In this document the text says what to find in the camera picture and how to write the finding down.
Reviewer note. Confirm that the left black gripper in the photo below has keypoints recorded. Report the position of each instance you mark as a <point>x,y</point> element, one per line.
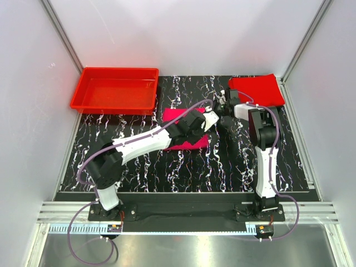
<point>181,132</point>

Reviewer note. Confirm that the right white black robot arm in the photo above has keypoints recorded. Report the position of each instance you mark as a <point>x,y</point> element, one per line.
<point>264,133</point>

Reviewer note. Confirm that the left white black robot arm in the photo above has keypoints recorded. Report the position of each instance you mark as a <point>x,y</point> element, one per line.
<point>106,166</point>

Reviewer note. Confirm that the folded red t shirt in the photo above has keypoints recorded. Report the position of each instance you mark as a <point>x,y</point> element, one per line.
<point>262,90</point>

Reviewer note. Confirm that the black marble pattern mat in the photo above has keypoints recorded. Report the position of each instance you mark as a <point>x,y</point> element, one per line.
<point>227,164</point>

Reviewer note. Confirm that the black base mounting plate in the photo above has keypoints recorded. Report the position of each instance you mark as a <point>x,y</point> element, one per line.
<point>184,212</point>

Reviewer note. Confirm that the red plastic bin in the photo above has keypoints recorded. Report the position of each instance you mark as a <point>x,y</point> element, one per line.
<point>116,91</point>

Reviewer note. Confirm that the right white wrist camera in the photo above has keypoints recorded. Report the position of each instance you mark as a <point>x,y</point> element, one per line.
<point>221,97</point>

